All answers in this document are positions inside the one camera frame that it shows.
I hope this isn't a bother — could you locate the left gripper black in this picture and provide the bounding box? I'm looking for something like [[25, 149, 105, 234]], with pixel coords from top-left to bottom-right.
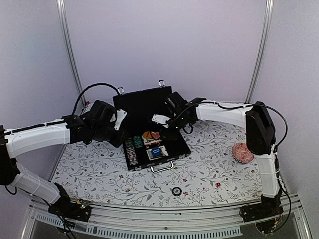
[[92, 124, 130, 147]]

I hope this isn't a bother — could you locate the black poker case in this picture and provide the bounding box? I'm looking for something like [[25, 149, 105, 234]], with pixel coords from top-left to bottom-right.
[[113, 86, 191, 171]]

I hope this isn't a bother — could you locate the orange big blind button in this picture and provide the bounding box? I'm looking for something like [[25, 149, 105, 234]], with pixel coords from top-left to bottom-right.
[[143, 131, 153, 140]]

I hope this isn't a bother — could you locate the red card deck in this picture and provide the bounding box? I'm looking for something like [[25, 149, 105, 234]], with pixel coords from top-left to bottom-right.
[[142, 131, 161, 146]]

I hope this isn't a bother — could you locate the blue small blind button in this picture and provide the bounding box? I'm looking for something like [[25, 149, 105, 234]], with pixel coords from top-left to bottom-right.
[[151, 147, 162, 157]]

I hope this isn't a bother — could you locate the blue card deck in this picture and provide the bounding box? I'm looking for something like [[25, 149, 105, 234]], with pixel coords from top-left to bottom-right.
[[146, 146, 168, 160]]

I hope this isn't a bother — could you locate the black white dealer button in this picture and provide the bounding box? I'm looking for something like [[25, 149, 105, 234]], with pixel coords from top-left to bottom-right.
[[171, 187, 182, 196]]

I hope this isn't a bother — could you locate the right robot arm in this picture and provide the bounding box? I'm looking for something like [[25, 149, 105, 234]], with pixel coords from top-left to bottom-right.
[[152, 92, 284, 217]]

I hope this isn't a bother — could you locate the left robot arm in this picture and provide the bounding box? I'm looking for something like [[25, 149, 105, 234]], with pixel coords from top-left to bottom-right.
[[0, 100, 128, 216]]

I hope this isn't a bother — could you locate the green chip row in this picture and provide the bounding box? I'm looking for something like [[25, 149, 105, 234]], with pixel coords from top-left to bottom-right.
[[133, 136, 144, 148]]

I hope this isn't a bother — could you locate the red patterned bowl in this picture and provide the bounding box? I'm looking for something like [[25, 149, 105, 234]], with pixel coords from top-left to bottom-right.
[[232, 143, 254, 164]]

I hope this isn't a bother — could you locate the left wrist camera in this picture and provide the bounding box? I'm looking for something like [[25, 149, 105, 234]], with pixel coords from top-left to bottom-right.
[[114, 109, 127, 131]]

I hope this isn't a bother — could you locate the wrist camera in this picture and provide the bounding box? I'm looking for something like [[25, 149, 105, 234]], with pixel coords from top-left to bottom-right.
[[152, 114, 171, 125], [114, 109, 127, 131]]

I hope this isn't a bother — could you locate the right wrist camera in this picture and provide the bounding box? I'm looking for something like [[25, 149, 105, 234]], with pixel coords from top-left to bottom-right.
[[152, 114, 171, 125]]

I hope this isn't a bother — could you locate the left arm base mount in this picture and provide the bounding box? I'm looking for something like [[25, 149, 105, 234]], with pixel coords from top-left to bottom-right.
[[48, 199, 92, 222]]

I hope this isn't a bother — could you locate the front aluminium rail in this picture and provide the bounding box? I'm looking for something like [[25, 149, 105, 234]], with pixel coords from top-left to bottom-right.
[[21, 194, 312, 239]]

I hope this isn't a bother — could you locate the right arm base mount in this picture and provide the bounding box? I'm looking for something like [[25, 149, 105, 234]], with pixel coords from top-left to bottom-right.
[[239, 195, 284, 222]]

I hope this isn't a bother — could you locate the right aluminium post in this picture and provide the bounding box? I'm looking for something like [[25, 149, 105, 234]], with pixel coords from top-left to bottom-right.
[[245, 0, 274, 104]]

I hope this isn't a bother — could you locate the aluminium post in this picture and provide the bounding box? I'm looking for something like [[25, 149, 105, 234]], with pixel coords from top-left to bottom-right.
[[56, 0, 83, 94], [245, 0, 274, 104]]

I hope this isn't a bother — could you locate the left aluminium post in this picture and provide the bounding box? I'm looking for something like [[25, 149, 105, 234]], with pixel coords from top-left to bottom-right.
[[56, 0, 83, 94]]

